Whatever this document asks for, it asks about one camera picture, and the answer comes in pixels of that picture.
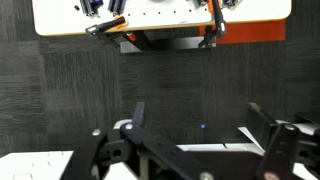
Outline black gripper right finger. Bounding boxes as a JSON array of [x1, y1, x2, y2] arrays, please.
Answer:
[[247, 101, 320, 180]]

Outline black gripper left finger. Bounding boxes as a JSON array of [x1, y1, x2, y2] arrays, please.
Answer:
[[59, 101, 214, 180]]

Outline white workbench with wood edge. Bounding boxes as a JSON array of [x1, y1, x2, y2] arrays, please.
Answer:
[[31, 0, 293, 37]]

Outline black aluminium extrusion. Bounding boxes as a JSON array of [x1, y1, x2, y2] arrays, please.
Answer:
[[107, 0, 128, 17], [79, 0, 102, 18]]

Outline orange black bar clamp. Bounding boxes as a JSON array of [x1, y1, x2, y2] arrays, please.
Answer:
[[84, 15, 130, 39], [198, 0, 229, 49]]

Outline red floor mat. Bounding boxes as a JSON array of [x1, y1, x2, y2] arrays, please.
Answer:
[[199, 19, 287, 46]]

